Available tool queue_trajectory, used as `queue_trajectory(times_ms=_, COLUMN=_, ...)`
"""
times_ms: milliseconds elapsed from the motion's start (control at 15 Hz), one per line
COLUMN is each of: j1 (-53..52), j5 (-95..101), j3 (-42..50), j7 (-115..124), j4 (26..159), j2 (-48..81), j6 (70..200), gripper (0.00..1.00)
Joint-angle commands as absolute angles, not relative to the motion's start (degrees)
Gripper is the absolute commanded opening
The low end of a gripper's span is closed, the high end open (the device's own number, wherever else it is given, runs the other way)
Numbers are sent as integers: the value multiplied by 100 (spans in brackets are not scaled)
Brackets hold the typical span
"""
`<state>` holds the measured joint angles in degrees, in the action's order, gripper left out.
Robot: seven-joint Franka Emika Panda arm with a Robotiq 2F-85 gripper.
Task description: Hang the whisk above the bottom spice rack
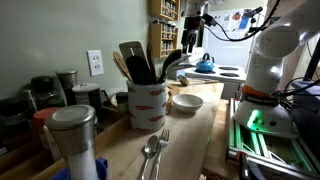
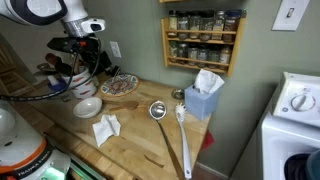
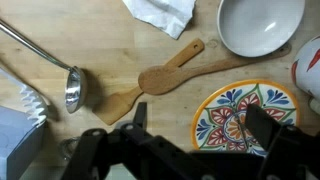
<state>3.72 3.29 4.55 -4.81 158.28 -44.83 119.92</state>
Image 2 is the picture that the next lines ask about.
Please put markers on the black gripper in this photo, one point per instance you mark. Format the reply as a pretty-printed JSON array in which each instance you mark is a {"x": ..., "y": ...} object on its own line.
[{"x": 96, "y": 60}]

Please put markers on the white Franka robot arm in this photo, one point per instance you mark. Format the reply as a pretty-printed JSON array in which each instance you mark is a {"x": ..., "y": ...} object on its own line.
[{"x": 73, "y": 10}]

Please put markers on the glass spice jar black lid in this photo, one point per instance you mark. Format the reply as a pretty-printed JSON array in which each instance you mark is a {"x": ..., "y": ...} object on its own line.
[
  {"x": 194, "y": 23},
  {"x": 172, "y": 21},
  {"x": 202, "y": 54},
  {"x": 225, "y": 56},
  {"x": 218, "y": 24},
  {"x": 192, "y": 52},
  {"x": 183, "y": 23},
  {"x": 206, "y": 24},
  {"x": 182, "y": 51},
  {"x": 173, "y": 50},
  {"x": 213, "y": 55}
]

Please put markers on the wooden spice rack with jars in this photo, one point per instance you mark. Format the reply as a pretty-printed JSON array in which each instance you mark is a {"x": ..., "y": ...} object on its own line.
[{"x": 171, "y": 1}]

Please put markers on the wooden two-shelf spice rack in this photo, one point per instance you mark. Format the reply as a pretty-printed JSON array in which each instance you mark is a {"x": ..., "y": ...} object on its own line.
[{"x": 235, "y": 46}]

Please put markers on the spice jar blue lid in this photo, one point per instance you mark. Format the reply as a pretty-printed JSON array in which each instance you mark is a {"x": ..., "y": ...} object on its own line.
[{"x": 231, "y": 24}]

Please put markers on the small black object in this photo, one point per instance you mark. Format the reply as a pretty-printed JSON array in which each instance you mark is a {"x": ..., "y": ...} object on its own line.
[{"x": 116, "y": 71}]

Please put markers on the white utensil crock red chilies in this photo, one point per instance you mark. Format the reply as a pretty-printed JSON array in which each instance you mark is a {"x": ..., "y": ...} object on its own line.
[{"x": 83, "y": 85}]

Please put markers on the colourful patterned round trivet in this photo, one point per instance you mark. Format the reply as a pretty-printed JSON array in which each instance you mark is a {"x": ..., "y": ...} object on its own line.
[{"x": 120, "y": 85}]

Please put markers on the dark wooden spoon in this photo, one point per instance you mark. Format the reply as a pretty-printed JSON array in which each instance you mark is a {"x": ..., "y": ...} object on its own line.
[{"x": 53, "y": 60}]

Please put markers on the blue plastic container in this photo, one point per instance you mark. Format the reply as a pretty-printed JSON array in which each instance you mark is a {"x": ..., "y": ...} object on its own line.
[{"x": 56, "y": 86}]

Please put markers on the white ceramic bowl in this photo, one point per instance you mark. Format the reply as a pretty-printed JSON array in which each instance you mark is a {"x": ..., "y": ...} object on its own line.
[{"x": 87, "y": 107}]

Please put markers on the metal measuring spoons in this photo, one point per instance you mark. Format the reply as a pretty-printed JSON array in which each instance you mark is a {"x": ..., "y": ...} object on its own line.
[{"x": 66, "y": 98}]

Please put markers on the metal kitchen tool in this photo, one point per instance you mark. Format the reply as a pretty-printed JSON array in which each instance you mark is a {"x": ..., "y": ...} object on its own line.
[{"x": 45, "y": 67}]

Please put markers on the crumpled white napkin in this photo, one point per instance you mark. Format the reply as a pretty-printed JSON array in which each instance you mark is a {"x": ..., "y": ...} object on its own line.
[{"x": 106, "y": 128}]

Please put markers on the metal ladle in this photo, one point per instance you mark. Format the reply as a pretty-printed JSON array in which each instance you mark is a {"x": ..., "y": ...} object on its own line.
[{"x": 157, "y": 110}]

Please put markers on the wooden chair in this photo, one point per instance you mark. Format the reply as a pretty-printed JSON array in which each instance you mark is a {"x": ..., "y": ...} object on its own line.
[{"x": 13, "y": 76}]

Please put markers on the small metal cup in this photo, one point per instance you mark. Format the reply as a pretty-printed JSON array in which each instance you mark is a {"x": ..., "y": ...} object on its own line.
[{"x": 178, "y": 94}]

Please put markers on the pale blue tissue box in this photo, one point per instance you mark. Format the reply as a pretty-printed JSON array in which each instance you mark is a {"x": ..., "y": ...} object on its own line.
[{"x": 200, "y": 105}]

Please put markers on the white tissue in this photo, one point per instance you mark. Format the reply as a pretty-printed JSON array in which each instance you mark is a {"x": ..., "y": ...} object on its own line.
[{"x": 208, "y": 80}]

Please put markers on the white plastic pasta server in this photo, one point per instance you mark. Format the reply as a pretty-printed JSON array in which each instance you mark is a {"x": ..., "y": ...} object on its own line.
[{"x": 184, "y": 140}]

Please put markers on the red cloth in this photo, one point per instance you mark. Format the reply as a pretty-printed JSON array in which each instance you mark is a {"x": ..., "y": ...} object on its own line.
[{"x": 207, "y": 140}]

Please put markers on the white laundry appliance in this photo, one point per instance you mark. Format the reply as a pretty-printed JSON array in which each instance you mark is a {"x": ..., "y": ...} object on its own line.
[{"x": 286, "y": 136}]

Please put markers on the white appliance dial knob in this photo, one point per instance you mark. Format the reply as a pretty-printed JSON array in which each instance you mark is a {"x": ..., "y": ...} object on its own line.
[{"x": 302, "y": 102}]

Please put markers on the teal blue object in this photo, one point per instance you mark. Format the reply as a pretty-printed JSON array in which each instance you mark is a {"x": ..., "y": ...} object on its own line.
[{"x": 314, "y": 165}]

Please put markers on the white wall outlet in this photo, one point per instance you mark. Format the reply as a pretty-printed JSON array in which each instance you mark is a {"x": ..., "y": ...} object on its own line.
[{"x": 115, "y": 49}]

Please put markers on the white light switch plate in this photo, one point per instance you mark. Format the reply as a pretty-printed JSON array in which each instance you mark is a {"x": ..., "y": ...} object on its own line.
[{"x": 290, "y": 15}]

